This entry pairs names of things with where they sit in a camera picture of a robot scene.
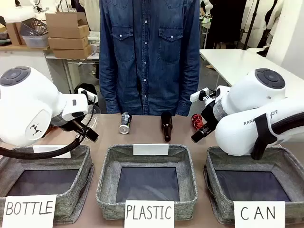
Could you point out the dark perforated plastic basket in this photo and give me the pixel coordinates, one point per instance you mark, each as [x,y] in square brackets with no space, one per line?
[35,26]

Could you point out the person in denim shirt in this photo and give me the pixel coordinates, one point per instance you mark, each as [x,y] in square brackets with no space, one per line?
[147,59]

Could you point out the crushed red can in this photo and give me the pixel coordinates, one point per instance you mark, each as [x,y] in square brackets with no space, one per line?
[196,121]

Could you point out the green black drink can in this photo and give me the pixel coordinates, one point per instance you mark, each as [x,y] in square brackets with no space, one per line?
[125,123]

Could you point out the grey fabric basket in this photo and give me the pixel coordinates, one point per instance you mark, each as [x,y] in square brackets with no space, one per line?
[78,171]
[107,180]
[213,180]

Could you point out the background person black and white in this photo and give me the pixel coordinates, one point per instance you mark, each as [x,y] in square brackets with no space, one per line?
[270,23]

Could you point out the paper sign reading BOTTLE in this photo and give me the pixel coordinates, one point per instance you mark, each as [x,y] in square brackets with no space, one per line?
[28,211]

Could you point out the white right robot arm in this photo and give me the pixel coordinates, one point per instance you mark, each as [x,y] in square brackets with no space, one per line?
[249,123]

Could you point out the clear plastic container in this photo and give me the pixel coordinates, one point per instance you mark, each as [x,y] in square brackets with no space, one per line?
[35,40]

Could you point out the person right forearm denim sleeve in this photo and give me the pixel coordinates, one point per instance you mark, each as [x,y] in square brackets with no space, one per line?
[110,90]

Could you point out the person left forearm denim sleeve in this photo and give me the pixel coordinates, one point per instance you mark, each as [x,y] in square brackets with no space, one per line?
[187,90]

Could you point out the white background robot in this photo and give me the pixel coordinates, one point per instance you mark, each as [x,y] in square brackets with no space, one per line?
[207,7]

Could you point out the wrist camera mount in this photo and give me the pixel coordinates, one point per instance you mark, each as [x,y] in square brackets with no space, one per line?
[89,98]
[199,95]

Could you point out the large white table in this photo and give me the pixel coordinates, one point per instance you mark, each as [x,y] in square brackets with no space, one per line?
[225,59]

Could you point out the brown glass bottle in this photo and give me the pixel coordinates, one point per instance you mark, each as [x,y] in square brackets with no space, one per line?
[166,128]

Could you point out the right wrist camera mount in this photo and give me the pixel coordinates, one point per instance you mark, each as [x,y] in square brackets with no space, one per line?
[199,95]

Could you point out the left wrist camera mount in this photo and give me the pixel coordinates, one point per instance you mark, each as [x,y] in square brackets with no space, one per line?
[89,98]

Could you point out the small cardboard box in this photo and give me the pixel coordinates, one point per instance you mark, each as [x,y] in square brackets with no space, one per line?
[13,33]

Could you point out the background person in black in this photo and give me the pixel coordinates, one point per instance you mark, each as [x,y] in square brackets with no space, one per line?
[225,23]

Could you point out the wooden shelf board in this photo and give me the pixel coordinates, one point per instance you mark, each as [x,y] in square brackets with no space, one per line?
[23,47]

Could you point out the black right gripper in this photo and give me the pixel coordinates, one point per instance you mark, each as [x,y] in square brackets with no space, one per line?
[210,116]

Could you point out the paper sign reading PLASTIC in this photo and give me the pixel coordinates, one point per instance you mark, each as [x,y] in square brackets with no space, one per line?
[149,213]

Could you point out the open cardboard box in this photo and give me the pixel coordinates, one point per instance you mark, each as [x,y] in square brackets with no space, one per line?
[64,26]

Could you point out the black tripod stand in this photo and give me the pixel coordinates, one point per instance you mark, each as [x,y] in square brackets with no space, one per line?
[251,23]

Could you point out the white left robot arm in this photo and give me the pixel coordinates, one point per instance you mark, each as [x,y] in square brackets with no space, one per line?
[26,107]

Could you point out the paper sign reading CAN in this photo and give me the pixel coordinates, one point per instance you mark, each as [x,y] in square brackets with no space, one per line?
[259,213]

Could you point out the flat closed cardboard box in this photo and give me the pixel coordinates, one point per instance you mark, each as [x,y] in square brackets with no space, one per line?
[71,52]
[69,43]

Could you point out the black chair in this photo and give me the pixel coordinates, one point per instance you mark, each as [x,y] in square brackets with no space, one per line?
[83,89]

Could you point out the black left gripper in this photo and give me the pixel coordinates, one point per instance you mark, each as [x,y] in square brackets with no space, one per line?
[72,123]

